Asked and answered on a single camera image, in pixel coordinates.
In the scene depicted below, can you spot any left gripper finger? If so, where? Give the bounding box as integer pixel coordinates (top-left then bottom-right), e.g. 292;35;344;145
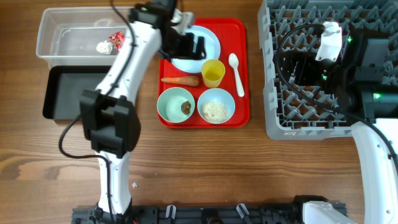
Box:
193;36;206;58
169;55;206;61

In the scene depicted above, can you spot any mint green bowl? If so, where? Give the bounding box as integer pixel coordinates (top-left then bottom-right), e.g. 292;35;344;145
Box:
157;87;195;124

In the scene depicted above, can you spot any brown food scrap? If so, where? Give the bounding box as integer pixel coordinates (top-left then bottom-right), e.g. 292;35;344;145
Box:
181;101;192;115

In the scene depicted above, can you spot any red snack wrapper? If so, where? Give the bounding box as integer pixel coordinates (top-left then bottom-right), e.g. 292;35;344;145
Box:
108;31;125;51

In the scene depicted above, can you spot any grey dishwasher rack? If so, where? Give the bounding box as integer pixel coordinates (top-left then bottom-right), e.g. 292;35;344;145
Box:
257;0;397;140

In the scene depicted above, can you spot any clear plastic bin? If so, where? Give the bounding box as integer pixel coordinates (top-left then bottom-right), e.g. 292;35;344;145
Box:
35;7;127;68

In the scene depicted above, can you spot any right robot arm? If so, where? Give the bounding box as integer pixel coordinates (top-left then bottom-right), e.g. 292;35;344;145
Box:
275;25;397;223

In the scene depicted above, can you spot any orange carrot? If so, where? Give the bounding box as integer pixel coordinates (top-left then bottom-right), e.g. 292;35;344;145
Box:
160;76;200;86

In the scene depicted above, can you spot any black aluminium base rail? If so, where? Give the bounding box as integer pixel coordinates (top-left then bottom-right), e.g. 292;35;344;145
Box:
71;202;303;224

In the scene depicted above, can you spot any light blue plate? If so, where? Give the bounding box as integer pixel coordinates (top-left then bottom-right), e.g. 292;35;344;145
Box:
172;26;221;73

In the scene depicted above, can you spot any white plastic spoon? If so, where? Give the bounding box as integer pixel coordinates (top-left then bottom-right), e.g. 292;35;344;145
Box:
228;53;245;97

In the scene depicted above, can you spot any rice grains pile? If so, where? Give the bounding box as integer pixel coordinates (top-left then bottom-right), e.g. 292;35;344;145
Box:
201;99;229;123

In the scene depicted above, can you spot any black plastic tray bin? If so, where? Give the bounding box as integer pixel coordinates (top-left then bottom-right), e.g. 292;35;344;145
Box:
42;65;111;120

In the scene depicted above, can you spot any light blue bowl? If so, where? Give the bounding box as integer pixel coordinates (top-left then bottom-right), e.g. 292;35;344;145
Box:
197;88;236;124

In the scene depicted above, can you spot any red serving tray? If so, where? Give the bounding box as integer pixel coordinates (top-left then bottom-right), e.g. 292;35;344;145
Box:
157;17;251;129

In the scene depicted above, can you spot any white tissue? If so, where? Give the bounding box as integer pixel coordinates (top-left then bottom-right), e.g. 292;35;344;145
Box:
96;40;113;55

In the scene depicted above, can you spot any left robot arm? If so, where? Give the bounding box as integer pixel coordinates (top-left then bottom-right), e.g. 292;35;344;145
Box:
80;1;206;223

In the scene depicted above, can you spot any yellow plastic cup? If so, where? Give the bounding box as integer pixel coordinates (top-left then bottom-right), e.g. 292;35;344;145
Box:
201;59;225;88

